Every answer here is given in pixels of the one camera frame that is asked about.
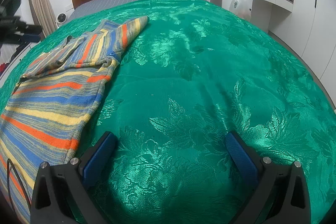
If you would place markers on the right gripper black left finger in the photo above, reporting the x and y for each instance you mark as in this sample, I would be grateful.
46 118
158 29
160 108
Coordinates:
54 185

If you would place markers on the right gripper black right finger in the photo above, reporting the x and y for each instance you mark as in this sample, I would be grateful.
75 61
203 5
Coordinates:
285 183

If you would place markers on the striped knit sweater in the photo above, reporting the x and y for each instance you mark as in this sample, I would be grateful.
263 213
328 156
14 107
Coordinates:
52 102

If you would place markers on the red item on cabinet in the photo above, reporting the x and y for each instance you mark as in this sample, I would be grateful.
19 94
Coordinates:
3 67

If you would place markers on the white small fan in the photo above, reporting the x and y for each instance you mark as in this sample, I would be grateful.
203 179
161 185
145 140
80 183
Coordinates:
61 19

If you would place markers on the green floral bedspread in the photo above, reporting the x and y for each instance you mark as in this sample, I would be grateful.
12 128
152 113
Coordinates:
194 74

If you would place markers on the white wardrobe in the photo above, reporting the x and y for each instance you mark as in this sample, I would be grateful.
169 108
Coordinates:
309 30

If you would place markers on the white plastic bag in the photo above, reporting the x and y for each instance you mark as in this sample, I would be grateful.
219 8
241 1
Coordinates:
241 8

